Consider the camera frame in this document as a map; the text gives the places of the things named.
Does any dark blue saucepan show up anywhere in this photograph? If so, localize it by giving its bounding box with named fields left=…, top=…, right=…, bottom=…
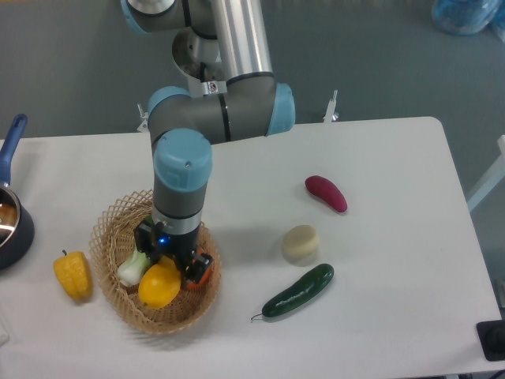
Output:
left=1, top=114, right=35, bottom=270

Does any woven wicker basket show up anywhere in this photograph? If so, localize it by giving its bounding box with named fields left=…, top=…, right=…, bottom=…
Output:
left=89, top=189, right=222, bottom=335

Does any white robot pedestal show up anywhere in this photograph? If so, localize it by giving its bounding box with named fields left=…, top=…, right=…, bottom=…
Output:
left=172, top=28, right=227, bottom=97

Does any blue plastic bag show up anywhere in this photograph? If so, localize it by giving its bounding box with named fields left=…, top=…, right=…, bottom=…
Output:
left=431, top=0, right=504, bottom=36

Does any yellow mango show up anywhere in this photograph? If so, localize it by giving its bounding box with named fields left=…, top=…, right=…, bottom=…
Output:
left=138, top=257, right=181, bottom=309

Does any yellow bell pepper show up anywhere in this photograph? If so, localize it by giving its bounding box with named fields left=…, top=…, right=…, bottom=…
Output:
left=53, top=250, right=93, bottom=302

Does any green bok choy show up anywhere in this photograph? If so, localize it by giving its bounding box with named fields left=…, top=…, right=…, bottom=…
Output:
left=117, top=216, right=154, bottom=287

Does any beige round bun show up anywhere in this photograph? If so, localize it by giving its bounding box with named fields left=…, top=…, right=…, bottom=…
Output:
left=282, top=225, right=320, bottom=260

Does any black device at corner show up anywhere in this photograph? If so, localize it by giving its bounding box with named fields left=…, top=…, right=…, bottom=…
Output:
left=476, top=320, right=504, bottom=362

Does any purple sweet potato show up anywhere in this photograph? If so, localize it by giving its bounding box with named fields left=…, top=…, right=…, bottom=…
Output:
left=305, top=175, right=348, bottom=213

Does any orange tangerine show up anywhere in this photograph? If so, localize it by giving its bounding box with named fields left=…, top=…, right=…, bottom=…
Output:
left=183, top=247, right=214, bottom=291

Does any white frame leg right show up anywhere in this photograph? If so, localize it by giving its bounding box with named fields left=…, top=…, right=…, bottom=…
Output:
left=466, top=135, right=504, bottom=212

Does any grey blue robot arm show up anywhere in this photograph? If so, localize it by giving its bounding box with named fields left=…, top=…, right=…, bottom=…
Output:
left=122, top=1, right=295, bottom=284

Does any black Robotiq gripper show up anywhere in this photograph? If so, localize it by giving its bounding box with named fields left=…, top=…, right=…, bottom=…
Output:
left=133, top=221, right=213, bottom=284

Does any green cucumber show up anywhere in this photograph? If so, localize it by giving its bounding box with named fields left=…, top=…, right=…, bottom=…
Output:
left=251, top=263, right=335, bottom=321

